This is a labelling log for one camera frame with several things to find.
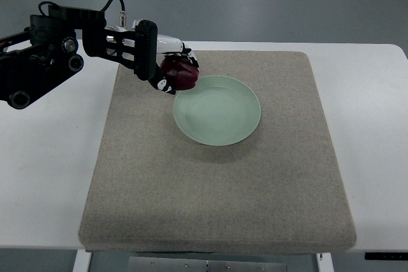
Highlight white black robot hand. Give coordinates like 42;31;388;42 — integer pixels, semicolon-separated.
105;20;199;95

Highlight dark red apple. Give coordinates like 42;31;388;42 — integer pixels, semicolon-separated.
160;55;200;90

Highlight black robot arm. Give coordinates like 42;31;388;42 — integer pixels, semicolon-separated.
1;0;122;110

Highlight light green plate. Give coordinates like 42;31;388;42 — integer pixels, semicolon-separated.
173;75;261;147

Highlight beige fabric mat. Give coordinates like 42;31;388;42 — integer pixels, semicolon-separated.
78;51;356;255

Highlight black table control panel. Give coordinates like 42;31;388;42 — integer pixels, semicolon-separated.
364;252;408;261

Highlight grey metal base plate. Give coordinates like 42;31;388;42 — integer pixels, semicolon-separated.
127;257;288;272

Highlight white table leg frame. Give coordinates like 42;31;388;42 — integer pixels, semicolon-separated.
72;250;92;272

